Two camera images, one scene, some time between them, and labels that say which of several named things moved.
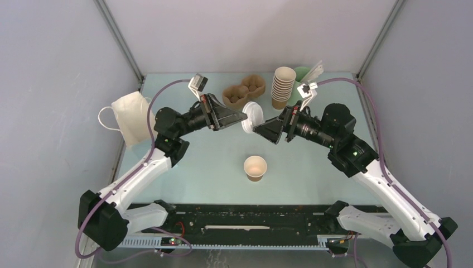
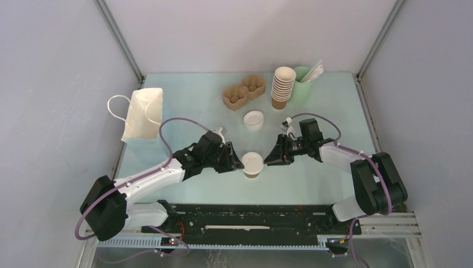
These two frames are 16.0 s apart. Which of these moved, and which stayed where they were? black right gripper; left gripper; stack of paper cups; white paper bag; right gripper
Moved: right gripper; white paper bag; left gripper
Stayed: stack of paper cups; black right gripper
